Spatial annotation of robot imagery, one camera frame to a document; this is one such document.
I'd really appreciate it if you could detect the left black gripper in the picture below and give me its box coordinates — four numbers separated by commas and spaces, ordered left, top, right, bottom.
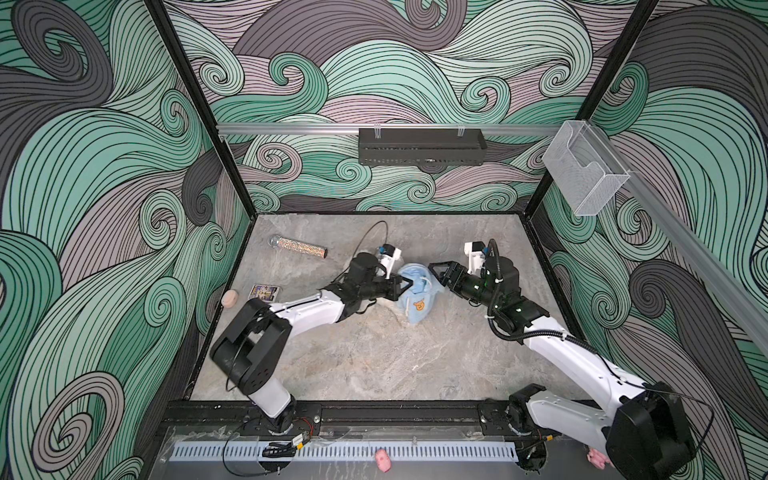
357, 272, 412, 303

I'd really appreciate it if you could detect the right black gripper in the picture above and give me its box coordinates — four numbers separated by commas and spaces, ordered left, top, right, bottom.
430, 261, 506, 313

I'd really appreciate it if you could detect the light blue fleece hoodie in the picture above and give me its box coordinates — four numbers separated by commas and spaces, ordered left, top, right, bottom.
397, 263, 445, 325

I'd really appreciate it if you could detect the white teddy bear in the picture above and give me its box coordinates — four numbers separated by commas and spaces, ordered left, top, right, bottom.
377, 294, 410, 321

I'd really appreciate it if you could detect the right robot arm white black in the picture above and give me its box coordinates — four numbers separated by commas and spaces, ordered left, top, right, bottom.
428, 255, 698, 479

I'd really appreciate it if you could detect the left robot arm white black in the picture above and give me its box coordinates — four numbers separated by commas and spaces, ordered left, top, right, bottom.
210, 244, 413, 430

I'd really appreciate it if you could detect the glass tube with sprinkles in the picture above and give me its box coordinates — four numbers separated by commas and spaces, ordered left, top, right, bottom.
269, 234, 328, 259

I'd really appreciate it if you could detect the small colourful card pack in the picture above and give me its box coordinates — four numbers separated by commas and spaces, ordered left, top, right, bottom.
248, 284, 281, 303

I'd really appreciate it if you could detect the pink round ball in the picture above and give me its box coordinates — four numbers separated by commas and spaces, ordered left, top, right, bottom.
221, 289, 239, 309

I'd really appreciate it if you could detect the small pink toy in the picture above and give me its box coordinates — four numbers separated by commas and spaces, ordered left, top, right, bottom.
374, 449, 392, 473

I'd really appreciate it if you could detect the pink plush pig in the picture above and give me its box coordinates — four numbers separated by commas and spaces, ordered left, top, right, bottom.
587, 447, 611, 470

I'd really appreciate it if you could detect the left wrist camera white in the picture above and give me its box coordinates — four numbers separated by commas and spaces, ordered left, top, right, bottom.
378, 243, 402, 279

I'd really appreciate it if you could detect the right camera black cable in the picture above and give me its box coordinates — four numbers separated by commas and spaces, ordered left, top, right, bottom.
487, 238, 505, 283

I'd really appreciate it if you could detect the camera black cable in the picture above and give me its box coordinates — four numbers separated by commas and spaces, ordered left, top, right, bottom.
487, 238, 505, 283
350, 220, 390, 265

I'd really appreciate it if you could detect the left camera black cable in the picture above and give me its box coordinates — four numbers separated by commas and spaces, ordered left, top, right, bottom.
350, 220, 390, 265

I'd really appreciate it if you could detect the black wall tray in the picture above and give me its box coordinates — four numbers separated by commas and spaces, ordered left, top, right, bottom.
358, 129, 488, 167

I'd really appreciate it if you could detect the aluminium rail back wall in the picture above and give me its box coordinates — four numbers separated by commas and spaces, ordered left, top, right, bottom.
216, 122, 560, 137

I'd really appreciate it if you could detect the aluminium rail wall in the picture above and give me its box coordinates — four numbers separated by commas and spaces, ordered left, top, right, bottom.
596, 128, 767, 352
216, 122, 560, 137

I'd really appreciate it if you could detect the clear plastic wall bin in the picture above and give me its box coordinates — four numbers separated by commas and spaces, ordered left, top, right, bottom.
543, 120, 630, 217

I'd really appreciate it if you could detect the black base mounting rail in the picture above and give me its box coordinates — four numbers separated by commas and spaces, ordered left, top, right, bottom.
162, 399, 524, 434

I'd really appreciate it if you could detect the white slotted cable duct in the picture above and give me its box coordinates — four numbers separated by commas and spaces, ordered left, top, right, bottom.
169, 441, 518, 463

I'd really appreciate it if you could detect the aluminium rail right wall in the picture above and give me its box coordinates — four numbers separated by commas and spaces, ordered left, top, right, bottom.
596, 128, 767, 352

